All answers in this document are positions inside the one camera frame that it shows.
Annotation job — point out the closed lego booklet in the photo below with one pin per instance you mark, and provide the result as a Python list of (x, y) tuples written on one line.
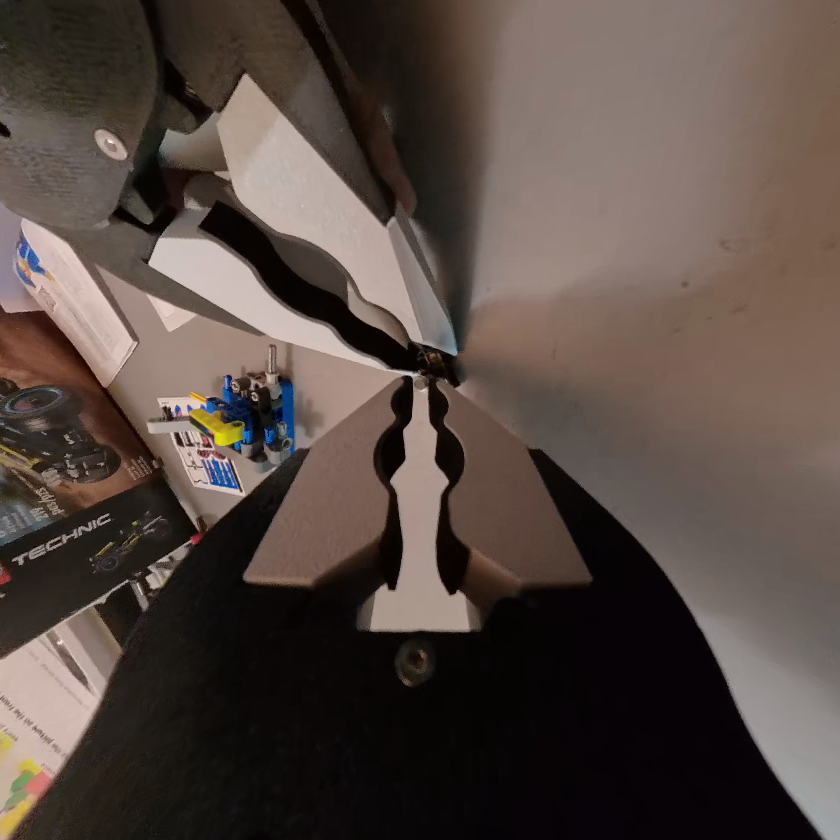
[(65, 295)]

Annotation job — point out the lego set box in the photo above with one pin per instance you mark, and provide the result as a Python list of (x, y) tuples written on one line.
[(65, 459)]

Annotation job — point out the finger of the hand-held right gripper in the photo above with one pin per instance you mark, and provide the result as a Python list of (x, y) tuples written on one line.
[(216, 275), (295, 177)]

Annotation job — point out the small blue yellow lego assembly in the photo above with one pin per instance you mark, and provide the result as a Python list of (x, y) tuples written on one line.
[(256, 413)]

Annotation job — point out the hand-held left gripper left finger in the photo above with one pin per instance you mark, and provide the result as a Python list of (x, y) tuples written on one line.
[(321, 512)]

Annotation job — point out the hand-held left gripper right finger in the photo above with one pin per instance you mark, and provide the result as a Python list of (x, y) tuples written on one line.
[(518, 512)]

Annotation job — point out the lego sticker sheet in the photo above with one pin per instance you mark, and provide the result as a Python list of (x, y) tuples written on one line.
[(210, 472)]

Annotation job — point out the large blue yellow lego assembly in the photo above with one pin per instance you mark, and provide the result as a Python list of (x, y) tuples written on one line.
[(164, 571)]

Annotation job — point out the black lego connector piece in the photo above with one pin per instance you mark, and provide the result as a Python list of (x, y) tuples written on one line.
[(430, 359)]

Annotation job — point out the open lego instruction booklet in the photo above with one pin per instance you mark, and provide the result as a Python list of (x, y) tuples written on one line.
[(172, 315)]

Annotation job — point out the printed instruction sheet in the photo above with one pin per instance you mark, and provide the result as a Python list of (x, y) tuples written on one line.
[(39, 722)]

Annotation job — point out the person's right hand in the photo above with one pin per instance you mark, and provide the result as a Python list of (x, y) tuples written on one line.
[(384, 151)]

